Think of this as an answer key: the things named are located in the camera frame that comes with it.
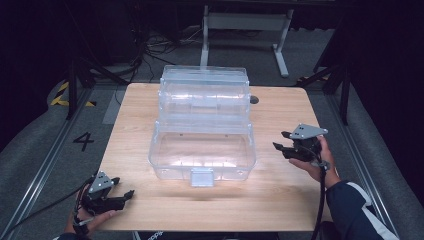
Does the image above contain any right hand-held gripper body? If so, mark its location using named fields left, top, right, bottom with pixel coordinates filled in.
left=281, top=123, right=329, bottom=163

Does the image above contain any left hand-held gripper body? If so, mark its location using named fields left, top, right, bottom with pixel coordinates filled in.
left=81, top=170, right=128, bottom=215

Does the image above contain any clear plastic storage box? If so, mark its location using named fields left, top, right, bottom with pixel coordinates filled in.
left=147, top=64, right=258, bottom=188

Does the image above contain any person's left hand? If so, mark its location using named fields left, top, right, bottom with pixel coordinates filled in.
left=64, top=184, right=118, bottom=235

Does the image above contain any person's right hand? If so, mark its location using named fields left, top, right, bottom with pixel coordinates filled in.
left=288, top=134, right=342, bottom=190

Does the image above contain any grey floor tape patch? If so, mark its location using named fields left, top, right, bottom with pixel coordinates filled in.
left=101, top=97, right=127, bottom=126

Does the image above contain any black tripod stand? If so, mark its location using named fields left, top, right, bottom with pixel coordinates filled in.
left=295, top=61, right=352, bottom=127
left=64, top=54, right=130, bottom=121

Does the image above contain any yellow black floor tape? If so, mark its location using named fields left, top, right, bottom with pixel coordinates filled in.
left=49, top=80, right=98, bottom=108

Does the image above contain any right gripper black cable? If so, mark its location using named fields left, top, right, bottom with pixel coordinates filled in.
left=310, top=159, right=332, bottom=240

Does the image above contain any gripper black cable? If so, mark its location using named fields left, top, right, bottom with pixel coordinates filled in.
left=310, top=159, right=332, bottom=240
left=0, top=175, right=98, bottom=240

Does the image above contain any metal floor rail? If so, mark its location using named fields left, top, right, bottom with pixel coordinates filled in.
left=323, top=92, right=400, bottom=238
left=0, top=88, right=96, bottom=236

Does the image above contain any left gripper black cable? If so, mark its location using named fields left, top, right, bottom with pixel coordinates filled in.
left=0, top=175, right=98, bottom=240

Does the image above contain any white metal desk frame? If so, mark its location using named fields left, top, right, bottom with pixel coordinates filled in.
left=198, top=4, right=295, bottom=79

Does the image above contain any bundle of black floor cables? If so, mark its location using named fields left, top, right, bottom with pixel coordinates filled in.
left=128, top=28, right=212, bottom=85

